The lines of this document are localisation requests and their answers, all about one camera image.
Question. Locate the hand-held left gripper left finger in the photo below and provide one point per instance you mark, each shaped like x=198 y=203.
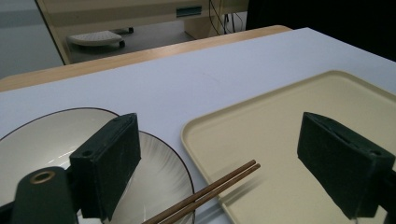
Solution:
x=106 y=168

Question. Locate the black curtain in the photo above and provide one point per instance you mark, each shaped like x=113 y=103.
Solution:
x=327 y=18

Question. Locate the brown wooden chopstick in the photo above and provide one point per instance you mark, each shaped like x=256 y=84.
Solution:
x=229 y=183
x=218 y=182

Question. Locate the white plate with dark rim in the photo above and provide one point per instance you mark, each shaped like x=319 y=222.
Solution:
x=40 y=140

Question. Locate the beige desk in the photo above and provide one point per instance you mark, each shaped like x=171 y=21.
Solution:
x=124 y=12

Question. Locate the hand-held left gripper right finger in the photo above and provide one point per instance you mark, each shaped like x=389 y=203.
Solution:
x=339 y=165

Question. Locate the beige plastic tray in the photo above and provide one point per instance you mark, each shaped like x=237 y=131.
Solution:
x=264 y=130

